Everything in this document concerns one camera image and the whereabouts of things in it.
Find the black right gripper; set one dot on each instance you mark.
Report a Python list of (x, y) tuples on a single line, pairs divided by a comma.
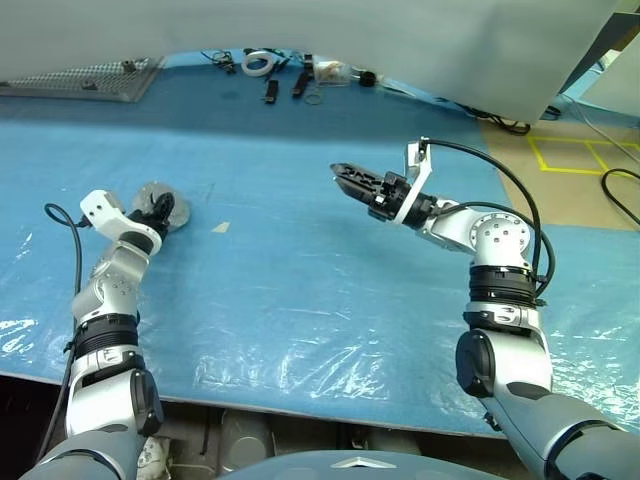
[(390, 197)]

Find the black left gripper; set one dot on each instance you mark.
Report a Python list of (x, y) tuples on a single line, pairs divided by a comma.
[(147, 221)]

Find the round silver motor end cover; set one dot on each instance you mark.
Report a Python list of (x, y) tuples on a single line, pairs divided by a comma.
[(145, 192)]

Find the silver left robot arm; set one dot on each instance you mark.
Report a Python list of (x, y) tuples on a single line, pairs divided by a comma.
[(107, 295)]

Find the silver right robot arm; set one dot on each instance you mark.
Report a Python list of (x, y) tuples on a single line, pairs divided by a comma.
[(500, 235)]

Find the small tan tape piece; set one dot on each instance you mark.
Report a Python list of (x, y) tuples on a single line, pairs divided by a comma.
[(221, 227)]

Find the small black knob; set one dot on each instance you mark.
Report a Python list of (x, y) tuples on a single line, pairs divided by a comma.
[(367, 78)]

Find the clear plastic bag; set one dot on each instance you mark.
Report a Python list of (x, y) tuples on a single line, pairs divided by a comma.
[(332, 72)]

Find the black rectangular connector block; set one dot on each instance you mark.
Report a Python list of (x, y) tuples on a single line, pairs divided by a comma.
[(270, 92), (300, 85)]

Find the blue plastic table cover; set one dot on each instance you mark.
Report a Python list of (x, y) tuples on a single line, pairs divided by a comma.
[(300, 300)]

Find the perforated metal plate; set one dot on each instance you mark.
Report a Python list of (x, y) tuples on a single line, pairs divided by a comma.
[(100, 80)]

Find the small black metal block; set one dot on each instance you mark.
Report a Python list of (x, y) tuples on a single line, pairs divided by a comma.
[(88, 85), (130, 65)]

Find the white tape roll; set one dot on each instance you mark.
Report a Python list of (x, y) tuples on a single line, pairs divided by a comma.
[(246, 64)]

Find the white backdrop sheet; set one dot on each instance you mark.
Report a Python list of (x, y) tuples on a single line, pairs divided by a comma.
[(300, 20)]

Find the brown floor mat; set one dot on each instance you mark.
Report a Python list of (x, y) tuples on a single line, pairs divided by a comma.
[(550, 200)]

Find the yellow floor tape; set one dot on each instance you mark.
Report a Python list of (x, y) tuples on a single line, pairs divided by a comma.
[(570, 171)]

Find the grey rounded cylinder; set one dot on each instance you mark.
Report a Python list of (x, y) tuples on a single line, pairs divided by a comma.
[(245, 440), (385, 442)]

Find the white side panel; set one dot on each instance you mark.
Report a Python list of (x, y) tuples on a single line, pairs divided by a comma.
[(620, 85)]

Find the grey robot torso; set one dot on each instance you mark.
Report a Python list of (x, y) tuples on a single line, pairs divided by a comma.
[(300, 467)]

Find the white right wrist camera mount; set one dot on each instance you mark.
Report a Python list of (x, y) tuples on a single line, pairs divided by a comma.
[(420, 185)]

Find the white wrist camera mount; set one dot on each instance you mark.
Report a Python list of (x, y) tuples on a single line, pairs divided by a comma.
[(420, 185), (100, 205)]

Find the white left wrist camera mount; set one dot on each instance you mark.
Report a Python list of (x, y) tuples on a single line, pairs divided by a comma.
[(100, 205)]

